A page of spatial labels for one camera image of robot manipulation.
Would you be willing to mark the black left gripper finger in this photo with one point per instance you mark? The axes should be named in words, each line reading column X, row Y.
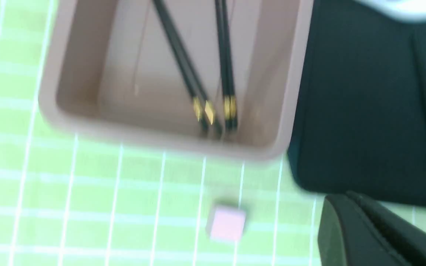
column 356, row 230

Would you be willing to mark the black plastic tray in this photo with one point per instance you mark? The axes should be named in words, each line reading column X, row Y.
column 359, row 123

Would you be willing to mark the pink cube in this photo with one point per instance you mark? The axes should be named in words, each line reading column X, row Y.
column 226, row 223

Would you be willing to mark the black chopstick in bin left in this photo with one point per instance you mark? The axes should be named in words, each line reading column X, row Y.
column 203, row 108

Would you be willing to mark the pink plastic bin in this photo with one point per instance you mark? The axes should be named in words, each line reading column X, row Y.
column 214, row 77

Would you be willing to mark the white ceramic spoon far left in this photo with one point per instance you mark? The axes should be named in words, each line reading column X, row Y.
column 406, row 11

